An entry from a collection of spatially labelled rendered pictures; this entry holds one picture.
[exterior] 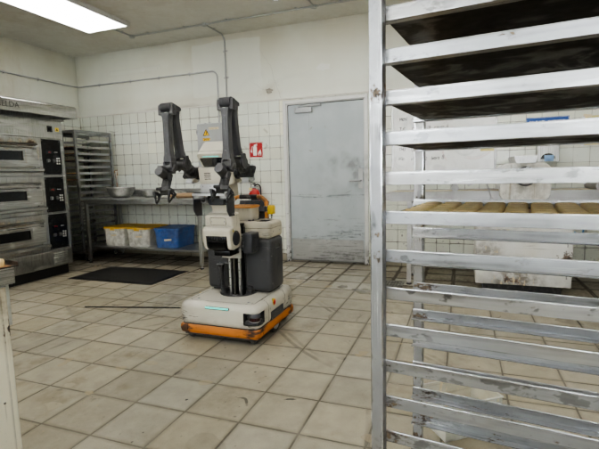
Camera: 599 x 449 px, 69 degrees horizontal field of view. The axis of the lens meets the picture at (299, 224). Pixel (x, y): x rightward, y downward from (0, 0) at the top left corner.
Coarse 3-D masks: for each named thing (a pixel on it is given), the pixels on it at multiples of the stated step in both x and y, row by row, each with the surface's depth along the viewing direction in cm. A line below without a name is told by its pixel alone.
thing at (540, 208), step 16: (416, 208) 110; (432, 208) 108; (448, 208) 110; (464, 208) 108; (480, 208) 107; (496, 208) 105; (512, 208) 103; (528, 208) 123; (544, 208) 101; (560, 208) 104; (576, 208) 99; (592, 208) 98
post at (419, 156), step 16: (416, 128) 136; (416, 160) 137; (416, 192) 139; (416, 224) 140; (416, 240) 140; (416, 272) 142; (416, 304) 143; (416, 352) 145; (416, 384) 146; (416, 400) 147; (416, 432) 148
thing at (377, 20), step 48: (384, 0) 94; (384, 48) 96; (384, 96) 97; (384, 144) 98; (384, 192) 99; (384, 240) 100; (384, 288) 101; (384, 336) 103; (384, 384) 104; (384, 432) 105
